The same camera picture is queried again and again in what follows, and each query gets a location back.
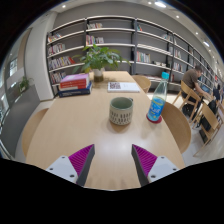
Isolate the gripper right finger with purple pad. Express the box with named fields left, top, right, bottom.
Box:
left=131, top=144, right=178, bottom=186

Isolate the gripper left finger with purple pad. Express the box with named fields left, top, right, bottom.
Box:
left=47, top=144, right=95, bottom=186

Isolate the clear water bottle blue cap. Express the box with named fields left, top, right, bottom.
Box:
left=147, top=72, right=169, bottom=120

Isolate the round red coaster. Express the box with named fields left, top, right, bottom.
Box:
left=146, top=114, right=162, bottom=124

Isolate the wooden chair near right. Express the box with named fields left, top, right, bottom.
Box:
left=161, top=102, right=191, bottom=153

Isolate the wooden chair near left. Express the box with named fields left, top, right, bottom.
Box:
left=22, top=108, right=48, bottom=155

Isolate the green patterned ceramic mug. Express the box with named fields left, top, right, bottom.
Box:
left=109, top=97, right=133, bottom=125

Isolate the wooden chair with black bag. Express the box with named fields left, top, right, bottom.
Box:
left=191, top=103, right=222, bottom=149

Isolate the seated person in brown shirt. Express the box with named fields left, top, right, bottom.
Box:
left=182, top=65, right=211, bottom=116

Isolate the wooden chair under seated person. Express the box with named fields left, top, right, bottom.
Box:
left=173, top=82, right=201, bottom=120

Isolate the stack of red blue books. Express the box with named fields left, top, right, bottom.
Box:
left=58, top=74, right=92, bottom=97

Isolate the wooden chair far right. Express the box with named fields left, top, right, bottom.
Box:
left=132, top=75, right=151, bottom=93

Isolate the open white magazine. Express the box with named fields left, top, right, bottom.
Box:
left=108, top=82, right=140, bottom=92

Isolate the small plant on ledge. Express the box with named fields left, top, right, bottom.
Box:
left=19, top=76, right=31, bottom=92

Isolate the potted green plant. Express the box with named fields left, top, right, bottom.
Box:
left=73, top=44, right=129, bottom=82

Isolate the large grey bookshelf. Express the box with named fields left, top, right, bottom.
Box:
left=46, top=15, right=217, bottom=93

